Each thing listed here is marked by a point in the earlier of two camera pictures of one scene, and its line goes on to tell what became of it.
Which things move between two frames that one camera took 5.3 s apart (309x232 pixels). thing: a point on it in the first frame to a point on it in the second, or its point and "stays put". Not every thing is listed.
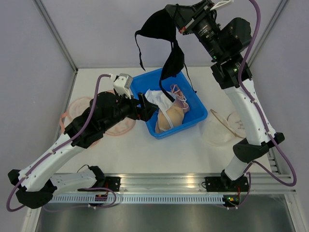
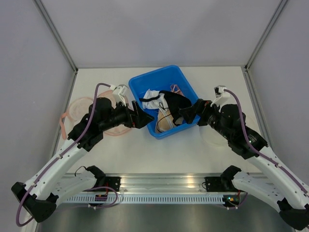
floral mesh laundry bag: [78, 105] stays put
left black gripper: [147, 109] to [137, 118]
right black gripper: [211, 13] to [200, 106]
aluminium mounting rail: [259, 182] stays put
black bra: [161, 23] to [175, 102]
